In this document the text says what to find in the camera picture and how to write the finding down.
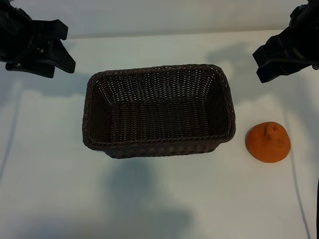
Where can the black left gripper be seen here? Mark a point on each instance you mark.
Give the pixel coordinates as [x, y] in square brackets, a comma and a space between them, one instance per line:
[17, 39]

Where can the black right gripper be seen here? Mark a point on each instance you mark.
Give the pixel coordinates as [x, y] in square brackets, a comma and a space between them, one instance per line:
[300, 49]

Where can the orange fruit with knob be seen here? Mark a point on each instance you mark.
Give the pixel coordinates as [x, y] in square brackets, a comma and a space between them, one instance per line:
[268, 147]

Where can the dark brown wicker basket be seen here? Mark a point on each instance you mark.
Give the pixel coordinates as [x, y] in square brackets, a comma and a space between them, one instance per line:
[159, 119]

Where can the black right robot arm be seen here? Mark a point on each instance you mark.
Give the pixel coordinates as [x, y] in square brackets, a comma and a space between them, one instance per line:
[307, 12]

